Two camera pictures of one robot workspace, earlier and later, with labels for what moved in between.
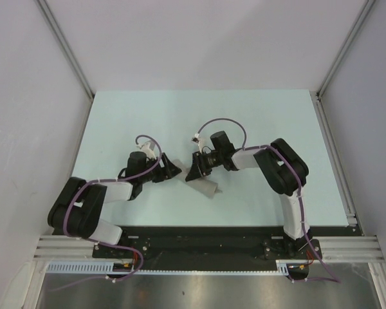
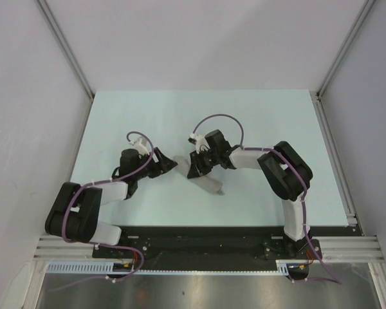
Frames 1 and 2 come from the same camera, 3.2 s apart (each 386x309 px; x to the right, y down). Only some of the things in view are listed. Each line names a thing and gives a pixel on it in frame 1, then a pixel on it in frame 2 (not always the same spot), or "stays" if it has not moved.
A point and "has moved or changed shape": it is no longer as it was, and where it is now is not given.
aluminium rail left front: [59, 248] stays
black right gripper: [195, 172] stays
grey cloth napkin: [202, 185] has moved or changed shape
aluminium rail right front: [351, 249] stays
